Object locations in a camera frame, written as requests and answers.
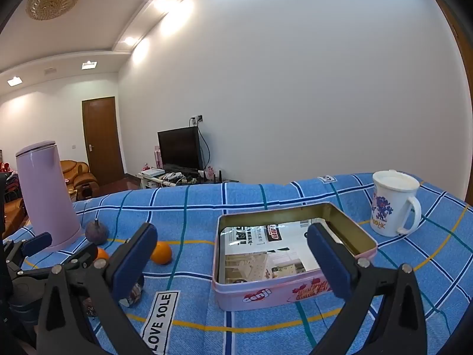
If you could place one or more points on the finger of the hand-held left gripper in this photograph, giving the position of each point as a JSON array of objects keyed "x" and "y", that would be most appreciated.
[
  {"x": 38, "y": 242},
  {"x": 85, "y": 257}
]

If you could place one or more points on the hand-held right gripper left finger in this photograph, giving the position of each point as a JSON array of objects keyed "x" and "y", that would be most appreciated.
[{"x": 135, "y": 262}]

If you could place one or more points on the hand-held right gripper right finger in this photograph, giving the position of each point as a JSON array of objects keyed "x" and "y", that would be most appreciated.
[{"x": 329, "y": 262}]

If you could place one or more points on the orange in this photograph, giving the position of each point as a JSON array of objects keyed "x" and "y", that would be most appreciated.
[
  {"x": 102, "y": 254},
  {"x": 161, "y": 253}
]

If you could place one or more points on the dark purple round fruit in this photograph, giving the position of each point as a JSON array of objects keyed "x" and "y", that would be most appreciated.
[{"x": 96, "y": 232}]

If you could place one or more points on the round foil-wrapped cake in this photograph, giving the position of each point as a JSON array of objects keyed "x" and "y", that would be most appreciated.
[{"x": 135, "y": 294}]

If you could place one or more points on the pink metal tin box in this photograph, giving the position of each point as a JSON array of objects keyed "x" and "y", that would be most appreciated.
[{"x": 258, "y": 296}]

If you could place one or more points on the brown leather sofa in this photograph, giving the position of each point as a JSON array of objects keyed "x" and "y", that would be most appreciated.
[{"x": 13, "y": 214}]

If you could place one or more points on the lilac tall kettle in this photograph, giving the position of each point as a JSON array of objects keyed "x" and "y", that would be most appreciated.
[{"x": 48, "y": 199}]

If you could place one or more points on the printed paper sheet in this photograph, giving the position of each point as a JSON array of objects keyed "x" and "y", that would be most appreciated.
[{"x": 258, "y": 251}]

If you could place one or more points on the orange leather armchair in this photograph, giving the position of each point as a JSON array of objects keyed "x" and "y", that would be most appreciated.
[{"x": 79, "y": 173}]

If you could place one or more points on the white mug with lid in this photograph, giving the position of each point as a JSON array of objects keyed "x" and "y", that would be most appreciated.
[{"x": 390, "y": 207}]

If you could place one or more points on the white television stand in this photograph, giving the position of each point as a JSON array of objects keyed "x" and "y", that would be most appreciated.
[{"x": 162, "y": 179}]

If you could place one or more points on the blue plaid blanket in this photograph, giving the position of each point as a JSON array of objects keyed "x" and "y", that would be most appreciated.
[{"x": 258, "y": 199}]

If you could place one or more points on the black router with antennas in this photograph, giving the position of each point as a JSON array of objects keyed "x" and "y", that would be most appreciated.
[{"x": 212, "y": 179}]

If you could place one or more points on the brown wooden door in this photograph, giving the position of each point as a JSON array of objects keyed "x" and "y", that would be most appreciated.
[{"x": 103, "y": 140}]

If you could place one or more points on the black flat television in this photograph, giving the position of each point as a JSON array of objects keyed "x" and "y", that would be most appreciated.
[{"x": 179, "y": 148}]

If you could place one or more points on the square ceiling spotlight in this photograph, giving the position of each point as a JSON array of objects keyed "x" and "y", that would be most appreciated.
[
  {"x": 14, "y": 80},
  {"x": 89, "y": 65}
]

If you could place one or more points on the brown wooden wardrobe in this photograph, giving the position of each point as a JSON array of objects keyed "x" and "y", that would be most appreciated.
[{"x": 463, "y": 100}]

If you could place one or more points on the recessed ceiling light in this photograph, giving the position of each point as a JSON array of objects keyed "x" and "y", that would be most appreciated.
[
  {"x": 162, "y": 4},
  {"x": 129, "y": 40}
]

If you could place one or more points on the wall power socket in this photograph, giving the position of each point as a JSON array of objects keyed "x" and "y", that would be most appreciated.
[{"x": 197, "y": 119}]

